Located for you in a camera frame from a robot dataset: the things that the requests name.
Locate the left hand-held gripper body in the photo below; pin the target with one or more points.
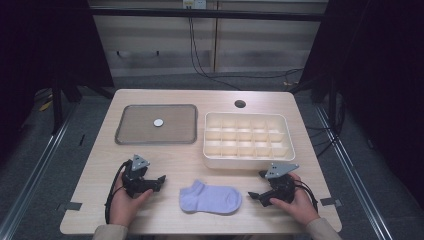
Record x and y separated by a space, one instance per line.
135 181

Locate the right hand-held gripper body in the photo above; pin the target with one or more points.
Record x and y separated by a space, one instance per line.
281 190

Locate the cream divided storage box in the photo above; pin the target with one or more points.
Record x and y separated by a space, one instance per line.
246 161

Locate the light purple sock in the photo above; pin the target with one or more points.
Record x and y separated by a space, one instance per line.
211 199

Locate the person's right hand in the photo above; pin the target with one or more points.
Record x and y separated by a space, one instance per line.
301 206

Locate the person's left hand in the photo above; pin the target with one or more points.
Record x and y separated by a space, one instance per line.
123 208

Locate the grey tape strip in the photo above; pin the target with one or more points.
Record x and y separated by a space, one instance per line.
330 201
71 206

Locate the grey rectangular tray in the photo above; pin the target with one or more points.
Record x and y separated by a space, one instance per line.
140 128

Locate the small round silver disc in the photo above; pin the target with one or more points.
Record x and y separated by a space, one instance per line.
158 122

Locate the small black floor item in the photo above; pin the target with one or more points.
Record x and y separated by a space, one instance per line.
82 140

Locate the black metal stand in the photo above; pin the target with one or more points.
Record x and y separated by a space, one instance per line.
57 106
331 96

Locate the small yellow floor item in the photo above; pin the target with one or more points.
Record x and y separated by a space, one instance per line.
45 106

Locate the black curtain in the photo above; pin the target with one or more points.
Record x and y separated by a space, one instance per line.
40 43
383 83

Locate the black horizontal bar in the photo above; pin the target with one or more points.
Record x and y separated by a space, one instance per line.
200 14

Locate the metal floor rail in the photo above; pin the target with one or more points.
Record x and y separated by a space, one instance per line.
36 166
353 173

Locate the white wall outlet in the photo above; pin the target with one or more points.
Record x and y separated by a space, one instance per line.
195 4

